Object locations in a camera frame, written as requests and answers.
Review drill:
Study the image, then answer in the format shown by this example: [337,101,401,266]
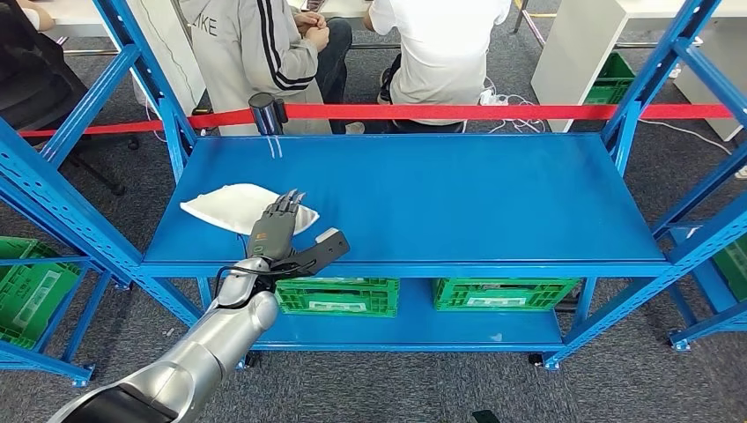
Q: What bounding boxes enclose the green plastic crate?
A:
[432,277,581,313]
[711,232,747,303]
[584,52,637,107]
[273,277,402,319]
[0,235,84,351]

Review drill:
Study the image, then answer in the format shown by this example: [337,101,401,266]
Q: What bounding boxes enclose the blue metal shelf rack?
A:
[0,0,747,373]
[668,221,747,353]
[0,233,127,390]

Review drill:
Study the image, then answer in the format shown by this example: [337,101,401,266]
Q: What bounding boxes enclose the white desk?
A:
[34,0,207,116]
[530,0,747,143]

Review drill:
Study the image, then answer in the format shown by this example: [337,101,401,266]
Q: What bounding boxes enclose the white floor cable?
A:
[639,118,736,158]

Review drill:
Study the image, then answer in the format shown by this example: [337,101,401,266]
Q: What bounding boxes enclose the red barrier belt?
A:
[17,103,734,139]

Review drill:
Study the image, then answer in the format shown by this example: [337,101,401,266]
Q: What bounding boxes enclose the white power strip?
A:
[478,88,510,108]

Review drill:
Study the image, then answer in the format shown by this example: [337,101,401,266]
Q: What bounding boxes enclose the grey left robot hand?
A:
[245,189,307,263]

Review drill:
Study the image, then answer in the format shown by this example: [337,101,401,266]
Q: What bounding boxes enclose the black office chair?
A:
[58,130,143,197]

